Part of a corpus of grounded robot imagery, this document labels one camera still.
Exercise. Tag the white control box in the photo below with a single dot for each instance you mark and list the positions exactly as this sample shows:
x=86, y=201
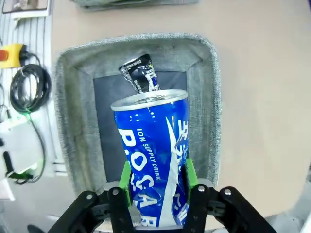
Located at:
x=19, y=145

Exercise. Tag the crushed black drink can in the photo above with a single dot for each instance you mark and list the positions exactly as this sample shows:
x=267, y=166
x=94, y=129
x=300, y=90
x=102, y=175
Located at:
x=141, y=75

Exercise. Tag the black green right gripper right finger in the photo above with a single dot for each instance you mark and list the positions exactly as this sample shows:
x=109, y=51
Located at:
x=196, y=213

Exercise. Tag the crushed blue Pocari can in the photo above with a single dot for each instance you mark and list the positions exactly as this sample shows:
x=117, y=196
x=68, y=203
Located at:
x=145, y=145

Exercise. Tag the yellow emergency stop box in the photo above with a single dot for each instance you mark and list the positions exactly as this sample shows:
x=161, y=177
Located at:
x=14, y=52

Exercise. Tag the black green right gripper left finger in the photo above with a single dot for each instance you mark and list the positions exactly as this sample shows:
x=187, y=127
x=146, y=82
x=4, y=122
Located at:
x=119, y=213

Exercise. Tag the framed card stand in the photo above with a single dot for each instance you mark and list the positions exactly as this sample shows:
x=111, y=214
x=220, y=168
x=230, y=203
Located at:
x=24, y=6

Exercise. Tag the grey fabric basket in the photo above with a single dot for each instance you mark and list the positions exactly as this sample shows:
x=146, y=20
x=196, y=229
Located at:
x=80, y=121

